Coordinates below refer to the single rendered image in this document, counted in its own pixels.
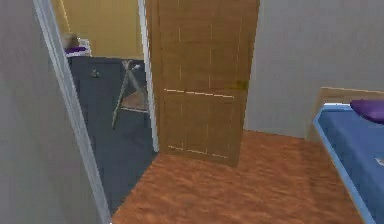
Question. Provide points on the brown wooden room door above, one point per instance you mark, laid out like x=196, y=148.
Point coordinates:
x=200, y=80

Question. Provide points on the small dark object on floor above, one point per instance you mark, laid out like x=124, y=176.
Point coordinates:
x=95, y=73

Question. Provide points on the white and purple furniture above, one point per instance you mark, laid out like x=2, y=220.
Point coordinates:
x=77, y=46

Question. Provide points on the blue bed with wooden headboard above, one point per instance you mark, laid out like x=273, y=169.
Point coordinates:
x=356, y=146

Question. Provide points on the purple pillow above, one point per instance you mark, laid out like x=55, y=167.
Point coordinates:
x=370, y=109

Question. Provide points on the small white object on bed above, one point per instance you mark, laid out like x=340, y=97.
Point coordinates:
x=380, y=161

